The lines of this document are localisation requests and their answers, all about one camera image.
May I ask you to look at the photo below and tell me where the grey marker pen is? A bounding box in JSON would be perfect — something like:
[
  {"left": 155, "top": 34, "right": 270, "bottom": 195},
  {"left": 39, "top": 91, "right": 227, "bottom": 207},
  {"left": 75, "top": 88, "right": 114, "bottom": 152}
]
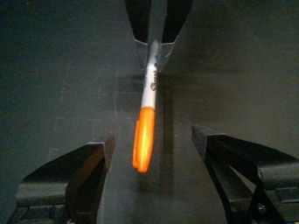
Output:
[{"left": 131, "top": 39, "right": 163, "bottom": 174}]

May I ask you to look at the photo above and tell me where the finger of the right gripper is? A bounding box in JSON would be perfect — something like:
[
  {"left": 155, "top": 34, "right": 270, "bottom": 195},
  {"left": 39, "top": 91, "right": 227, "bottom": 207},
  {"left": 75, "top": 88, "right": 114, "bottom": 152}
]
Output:
[
  {"left": 154, "top": 0, "right": 194, "bottom": 73},
  {"left": 123, "top": 0, "right": 154, "bottom": 70}
]

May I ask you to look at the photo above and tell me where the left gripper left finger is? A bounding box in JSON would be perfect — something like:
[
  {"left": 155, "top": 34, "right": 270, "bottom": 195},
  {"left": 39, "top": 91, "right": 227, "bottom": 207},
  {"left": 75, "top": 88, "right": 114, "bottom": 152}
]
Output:
[{"left": 6, "top": 132, "right": 118, "bottom": 224}]

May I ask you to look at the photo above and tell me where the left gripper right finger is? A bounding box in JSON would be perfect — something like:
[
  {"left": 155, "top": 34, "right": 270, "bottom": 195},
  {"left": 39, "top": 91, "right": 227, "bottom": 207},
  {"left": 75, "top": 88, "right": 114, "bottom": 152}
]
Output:
[{"left": 190, "top": 124, "right": 299, "bottom": 224}]

